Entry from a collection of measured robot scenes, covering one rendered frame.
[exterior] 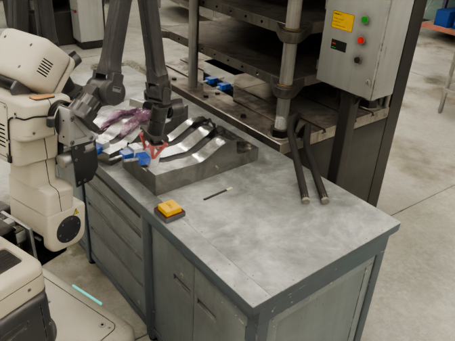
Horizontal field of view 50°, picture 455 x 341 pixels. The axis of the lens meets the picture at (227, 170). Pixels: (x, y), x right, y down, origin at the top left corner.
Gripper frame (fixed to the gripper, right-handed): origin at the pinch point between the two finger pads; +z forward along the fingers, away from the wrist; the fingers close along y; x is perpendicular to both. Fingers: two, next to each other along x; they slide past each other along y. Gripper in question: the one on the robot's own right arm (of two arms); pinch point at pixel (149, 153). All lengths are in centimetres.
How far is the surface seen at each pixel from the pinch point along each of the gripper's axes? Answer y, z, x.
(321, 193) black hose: -45, -4, -47
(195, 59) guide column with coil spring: 79, 1, -77
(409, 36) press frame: 5, -45, -151
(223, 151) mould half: -7.9, -1.4, -28.8
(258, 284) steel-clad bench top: -65, 3, 1
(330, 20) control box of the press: 2, -52, -78
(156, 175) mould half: -8.2, 4.1, 1.5
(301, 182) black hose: -37, -3, -44
